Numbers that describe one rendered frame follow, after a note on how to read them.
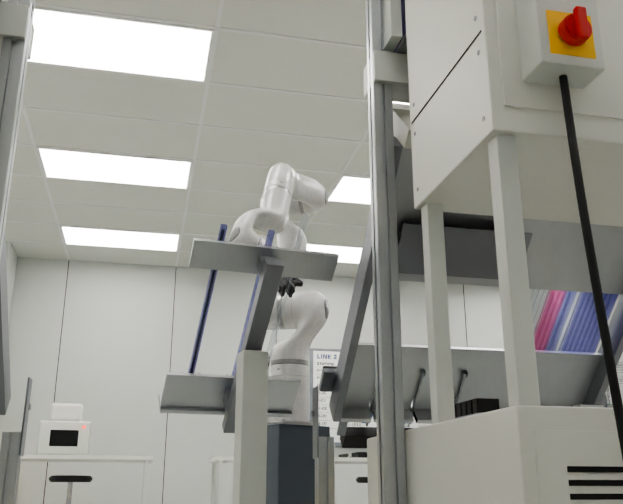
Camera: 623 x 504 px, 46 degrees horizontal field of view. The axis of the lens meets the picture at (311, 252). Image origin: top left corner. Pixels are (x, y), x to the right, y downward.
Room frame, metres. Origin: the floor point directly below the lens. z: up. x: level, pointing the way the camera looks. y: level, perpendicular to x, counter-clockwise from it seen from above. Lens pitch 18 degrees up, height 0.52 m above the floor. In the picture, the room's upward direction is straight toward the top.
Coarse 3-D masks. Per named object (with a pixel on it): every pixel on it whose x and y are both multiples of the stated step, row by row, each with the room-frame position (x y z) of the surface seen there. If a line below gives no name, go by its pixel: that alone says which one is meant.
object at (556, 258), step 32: (416, 224) 1.48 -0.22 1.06; (448, 224) 1.53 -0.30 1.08; (480, 224) 1.54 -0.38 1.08; (544, 224) 1.56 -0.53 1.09; (576, 224) 1.58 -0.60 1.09; (416, 256) 1.53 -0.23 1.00; (448, 256) 1.54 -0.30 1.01; (480, 256) 1.55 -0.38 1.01; (544, 256) 1.62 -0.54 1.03; (576, 256) 1.64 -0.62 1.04; (608, 256) 1.65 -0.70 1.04; (544, 288) 1.69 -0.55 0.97; (576, 288) 1.70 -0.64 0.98; (608, 288) 1.72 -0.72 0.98
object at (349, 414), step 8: (344, 408) 1.86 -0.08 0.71; (352, 408) 1.86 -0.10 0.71; (360, 408) 1.87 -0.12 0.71; (368, 408) 1.87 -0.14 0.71; (344, 416) 1.83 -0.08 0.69; (352, 416) 1.84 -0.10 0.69; (360, 416) 1.84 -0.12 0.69; (368, 416) 1.85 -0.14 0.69; (408, 416) 1.87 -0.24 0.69; (416, 416) 1.88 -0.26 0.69; (424, 416) 1.88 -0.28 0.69
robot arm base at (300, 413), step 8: (272, 368) 2.27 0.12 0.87; (280, 368) 2.24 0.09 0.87; (288, 368) 2.24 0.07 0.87; (296, 368) 2.24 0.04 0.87; (304, 368) 2.26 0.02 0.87; (272, 376) 2.27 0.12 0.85; (280, 376) 2.25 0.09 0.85; (288, 376) 2.24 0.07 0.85; (296, 376) 2.24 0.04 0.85; (304, 376) 2.26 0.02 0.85; (304, 384) 2.26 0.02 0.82; (304, 392) 2.26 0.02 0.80; (296, 400) 2.24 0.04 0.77; (304, 400) 2.26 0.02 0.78; (296, 408) 2.24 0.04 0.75; (304, 408) 2.26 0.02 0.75; (296, 416) 2.24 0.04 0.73; (304, 416) 2.26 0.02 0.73; (272, 424) 2.22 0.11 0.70; (296, 424) 2.21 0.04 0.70; (304, 424) 2.22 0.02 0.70; (312, 424) 2.24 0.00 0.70
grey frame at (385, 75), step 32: (384, 64) 1.32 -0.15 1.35; (384, 96) 1.33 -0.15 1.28; (384, 128) 1.34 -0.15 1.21; (384, 160) 1.34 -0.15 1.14; (384, 192) 1.34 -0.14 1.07; (384, 224) 1.33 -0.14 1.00; (384, 256) 1.32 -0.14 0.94; (384, 288) 1.32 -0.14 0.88; (384, 320) 1.32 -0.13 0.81; (384, 352) 1.32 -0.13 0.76; (384, 384) 1.32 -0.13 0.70; (384, 416) 1.32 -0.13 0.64; (320, 448) 1.81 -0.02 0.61; (384, 448) 1.32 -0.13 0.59; (320, 480) 1.81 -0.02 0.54; (384, 480) 1.32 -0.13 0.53
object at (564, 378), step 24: (360, 360) 1.76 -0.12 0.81; (408, 360) 1.78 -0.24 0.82; (456, 360) 1.81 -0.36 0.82; (480, 360) 1.82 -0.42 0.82; (504, 360) 1.83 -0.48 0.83; (552, 360) 1.85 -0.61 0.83; (576, 360) 1.87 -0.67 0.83; (360, 384) 1.81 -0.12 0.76; (408, 384) 1.84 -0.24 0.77; (456, 384) 1.86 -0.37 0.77; (480, 384) 1.87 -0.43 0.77; (504, 384) 1.89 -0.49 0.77; (552, 384) 1.91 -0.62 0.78; (576, 384) 1.92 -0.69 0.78; (408, 408) 1.89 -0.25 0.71
